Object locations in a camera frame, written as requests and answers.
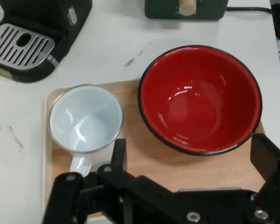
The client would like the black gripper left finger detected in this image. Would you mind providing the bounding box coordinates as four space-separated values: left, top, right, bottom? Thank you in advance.
42 139 140 224

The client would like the red enamel bowl black rim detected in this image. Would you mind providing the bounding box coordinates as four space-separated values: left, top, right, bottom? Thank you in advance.
137 45 263 156

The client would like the light wooden tray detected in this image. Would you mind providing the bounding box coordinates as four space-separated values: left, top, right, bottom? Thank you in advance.
44 79 266 220

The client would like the dark green appliance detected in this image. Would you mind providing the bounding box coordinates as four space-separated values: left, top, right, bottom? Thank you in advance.
144 0 229 21

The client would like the black power cable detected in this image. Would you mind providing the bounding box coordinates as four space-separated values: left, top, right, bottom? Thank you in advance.
225 6 273 14

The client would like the white enamel mug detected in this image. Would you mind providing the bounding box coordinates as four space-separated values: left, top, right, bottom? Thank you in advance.
48 84 125 178

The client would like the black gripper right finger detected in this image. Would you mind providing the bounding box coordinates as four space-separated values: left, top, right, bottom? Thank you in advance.
249 133 280 224

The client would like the black coffee machine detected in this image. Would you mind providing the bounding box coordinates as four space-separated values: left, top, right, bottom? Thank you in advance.
0 0 93 83

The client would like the silver slotted drip grate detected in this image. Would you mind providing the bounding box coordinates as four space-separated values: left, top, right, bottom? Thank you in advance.
0 23 56 70

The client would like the wooden appliance knob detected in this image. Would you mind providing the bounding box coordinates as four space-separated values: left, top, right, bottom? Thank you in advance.
178 0 197 16

